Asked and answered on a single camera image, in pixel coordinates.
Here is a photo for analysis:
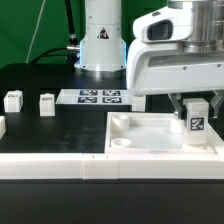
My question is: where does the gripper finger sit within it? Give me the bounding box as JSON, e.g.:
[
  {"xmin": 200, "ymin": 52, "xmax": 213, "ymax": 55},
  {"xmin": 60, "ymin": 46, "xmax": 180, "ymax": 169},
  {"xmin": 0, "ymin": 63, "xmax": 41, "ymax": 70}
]
[
  {"xmin": 168, "ymin": 93, "xmax": 183, "ymax": 119},
  {"xmin": 210, "ymin": 90, "xmax": 224, "ymax": 118}
]

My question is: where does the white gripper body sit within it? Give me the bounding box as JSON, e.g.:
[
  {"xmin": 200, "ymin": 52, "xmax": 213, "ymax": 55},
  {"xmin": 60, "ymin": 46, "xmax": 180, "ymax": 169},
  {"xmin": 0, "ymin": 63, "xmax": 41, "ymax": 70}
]
[{"xmin": 126, "ymin": 9, "xmax": 224, "ymax": 95}]

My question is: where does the white square tabletop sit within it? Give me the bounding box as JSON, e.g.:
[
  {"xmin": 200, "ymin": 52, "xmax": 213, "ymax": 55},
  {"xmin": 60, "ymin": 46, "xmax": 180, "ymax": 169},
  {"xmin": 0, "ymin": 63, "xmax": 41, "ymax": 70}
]
[{"xmin": 105, "ymin": 112, "xmax": 224, "ymax": 155}]

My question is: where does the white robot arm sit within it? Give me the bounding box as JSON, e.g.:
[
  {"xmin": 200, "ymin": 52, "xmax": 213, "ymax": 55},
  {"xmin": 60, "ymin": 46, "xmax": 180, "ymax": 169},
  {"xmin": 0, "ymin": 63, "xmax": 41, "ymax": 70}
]
[{"xmin": 76, "ymin": 0, "xmax": 224, "ymax": 115}]

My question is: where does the white marker sheet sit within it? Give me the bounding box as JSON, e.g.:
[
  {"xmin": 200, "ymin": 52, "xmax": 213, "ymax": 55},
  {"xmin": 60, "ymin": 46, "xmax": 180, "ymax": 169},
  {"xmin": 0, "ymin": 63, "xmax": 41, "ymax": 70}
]
[{"xmin": 56, "ymin": 89, "xmax": 131, "ymax": 105}]

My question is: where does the white U-shaped fence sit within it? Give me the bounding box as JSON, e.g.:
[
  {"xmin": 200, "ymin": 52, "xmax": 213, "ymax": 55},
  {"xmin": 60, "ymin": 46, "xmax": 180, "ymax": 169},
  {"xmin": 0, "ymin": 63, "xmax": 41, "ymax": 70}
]
[{"xmin": 0, "ymin": 116, "xmax": 224, "ymax": 179}]

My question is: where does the black cable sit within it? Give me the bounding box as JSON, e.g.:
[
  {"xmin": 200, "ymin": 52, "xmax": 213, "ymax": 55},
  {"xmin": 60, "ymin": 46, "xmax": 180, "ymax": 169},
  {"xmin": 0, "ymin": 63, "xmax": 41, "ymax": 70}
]
[{"xmin": 29, "ymin": 0, "xmax": 82, "ymax": 65}]

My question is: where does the white thin cable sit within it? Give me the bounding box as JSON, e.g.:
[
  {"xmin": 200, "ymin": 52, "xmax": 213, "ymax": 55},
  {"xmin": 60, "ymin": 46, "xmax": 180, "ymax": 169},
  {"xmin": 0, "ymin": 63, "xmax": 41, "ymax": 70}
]
[{"xmin": 25, "ymin": 0, "xmax": 48, "ymax": 64}]

